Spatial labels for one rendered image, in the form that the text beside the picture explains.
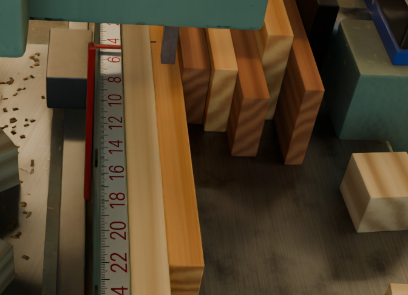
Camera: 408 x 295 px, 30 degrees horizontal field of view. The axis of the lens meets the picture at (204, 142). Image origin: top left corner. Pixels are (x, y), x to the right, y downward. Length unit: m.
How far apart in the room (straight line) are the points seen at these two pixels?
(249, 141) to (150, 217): 0.13
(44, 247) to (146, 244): 0.20
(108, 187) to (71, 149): 0.22
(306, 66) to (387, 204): 0.10
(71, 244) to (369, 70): 0.24
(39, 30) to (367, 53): 1.67
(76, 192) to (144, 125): 0.16
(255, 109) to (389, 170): 0.09
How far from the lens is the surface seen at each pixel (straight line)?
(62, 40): 0.68
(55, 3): 0.44
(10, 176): 0.61
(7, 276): 0.55
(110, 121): 0.45
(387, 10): 0.55
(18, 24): 0.40
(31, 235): 0.59
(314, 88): 0.48
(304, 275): 0.46
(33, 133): 0.67
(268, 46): 0.51
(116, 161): 0.42
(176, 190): 0.43
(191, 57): 0.51
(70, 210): 0.58
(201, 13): 0.44
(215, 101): 0.51
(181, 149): 0.46
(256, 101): 0.48
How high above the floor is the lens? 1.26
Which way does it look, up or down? 43 degrees down
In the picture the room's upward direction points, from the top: 10 degrees clockwise
